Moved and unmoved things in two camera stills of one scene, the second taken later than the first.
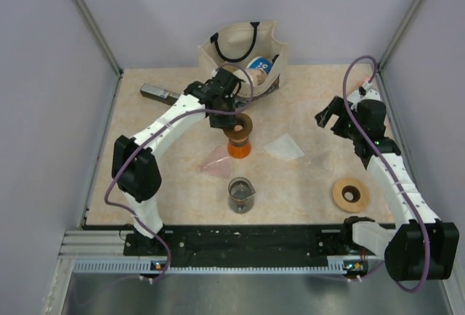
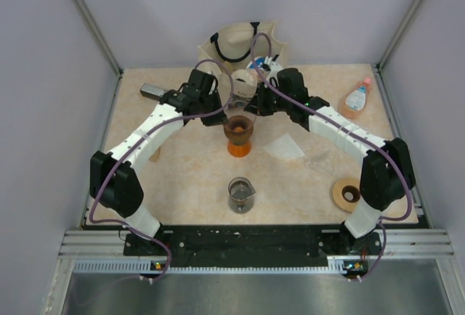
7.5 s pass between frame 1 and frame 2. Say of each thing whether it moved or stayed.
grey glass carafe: stayed
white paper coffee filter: stayed
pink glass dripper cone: moved
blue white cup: stayed
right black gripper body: moved
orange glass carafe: stayed
